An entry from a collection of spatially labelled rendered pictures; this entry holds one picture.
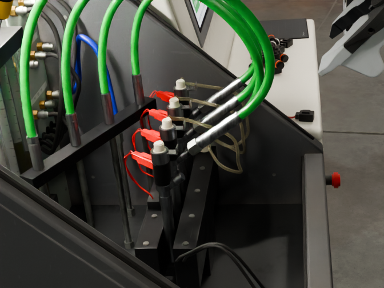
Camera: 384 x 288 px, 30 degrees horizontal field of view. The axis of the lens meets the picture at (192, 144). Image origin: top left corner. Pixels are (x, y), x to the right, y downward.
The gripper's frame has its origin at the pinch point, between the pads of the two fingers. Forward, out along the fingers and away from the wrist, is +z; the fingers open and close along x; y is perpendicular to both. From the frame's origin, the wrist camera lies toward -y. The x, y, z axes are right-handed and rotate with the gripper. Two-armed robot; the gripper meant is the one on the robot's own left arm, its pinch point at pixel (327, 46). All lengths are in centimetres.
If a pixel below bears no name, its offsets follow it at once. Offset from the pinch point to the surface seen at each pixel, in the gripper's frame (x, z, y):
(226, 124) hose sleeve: 5.4, 24.3, 0.5
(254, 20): 10.0, 10.2, -6.4
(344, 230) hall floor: 119, 132, 100
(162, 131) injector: 9.5, 37.5, -4.5
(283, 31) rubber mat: 93, 62, 19
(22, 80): 1.5, 38.1, -27.0
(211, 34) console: 64, 56, 0
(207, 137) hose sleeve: 4.3, 27.6, -0.2
